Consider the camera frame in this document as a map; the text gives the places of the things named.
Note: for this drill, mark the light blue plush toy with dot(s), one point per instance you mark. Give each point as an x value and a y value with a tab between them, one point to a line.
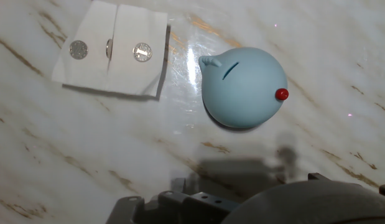
242	93

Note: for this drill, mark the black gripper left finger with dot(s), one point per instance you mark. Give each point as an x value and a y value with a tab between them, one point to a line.
192	208

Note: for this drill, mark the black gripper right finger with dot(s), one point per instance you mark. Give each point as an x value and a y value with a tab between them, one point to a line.
318	176

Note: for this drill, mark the silver coin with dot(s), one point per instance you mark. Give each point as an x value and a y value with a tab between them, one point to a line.
78	49
142	52
109	48

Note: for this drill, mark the white folded coin holder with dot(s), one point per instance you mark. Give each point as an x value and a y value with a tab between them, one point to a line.
130	74

